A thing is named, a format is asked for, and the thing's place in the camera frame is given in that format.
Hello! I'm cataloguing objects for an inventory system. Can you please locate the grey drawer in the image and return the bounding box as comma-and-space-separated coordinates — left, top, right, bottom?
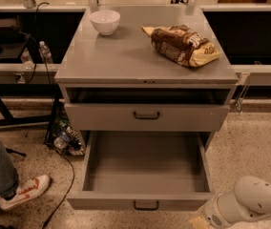
67, 132, 215, 211
65, 103, 229, 132

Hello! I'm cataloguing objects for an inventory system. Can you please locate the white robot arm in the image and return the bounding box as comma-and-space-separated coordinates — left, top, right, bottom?
188, 176, 271, 229

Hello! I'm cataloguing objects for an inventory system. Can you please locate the grey top drawer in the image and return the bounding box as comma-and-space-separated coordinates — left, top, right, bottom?
65, 103, 229, 132

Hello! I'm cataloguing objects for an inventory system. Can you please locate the grey drawer cabinet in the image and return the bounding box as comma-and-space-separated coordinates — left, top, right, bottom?
55, 6, 238, 145

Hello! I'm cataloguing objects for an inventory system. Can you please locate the colourful snack packages pile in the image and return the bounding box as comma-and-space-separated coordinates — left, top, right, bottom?
52, 118, 84, 156

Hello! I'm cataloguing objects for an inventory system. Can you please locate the white red sneaker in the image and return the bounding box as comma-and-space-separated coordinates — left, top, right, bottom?
0, 175, 51, 211

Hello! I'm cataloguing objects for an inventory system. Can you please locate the brown yellow snack bag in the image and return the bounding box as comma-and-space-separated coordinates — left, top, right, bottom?
142, 25, 220, 68

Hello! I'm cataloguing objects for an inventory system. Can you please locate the white bowl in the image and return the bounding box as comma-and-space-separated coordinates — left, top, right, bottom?
90, 10, 120, 35

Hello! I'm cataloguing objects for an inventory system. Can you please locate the clear water bottle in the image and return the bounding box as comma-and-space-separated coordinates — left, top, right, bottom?
39, 41, 53, 65

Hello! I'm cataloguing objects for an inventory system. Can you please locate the black metal stand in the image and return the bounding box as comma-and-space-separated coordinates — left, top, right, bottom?
0, 74, 60, 129

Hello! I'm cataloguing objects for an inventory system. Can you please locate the black floor cable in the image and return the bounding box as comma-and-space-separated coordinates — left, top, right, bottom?
41, 150, 76, 229

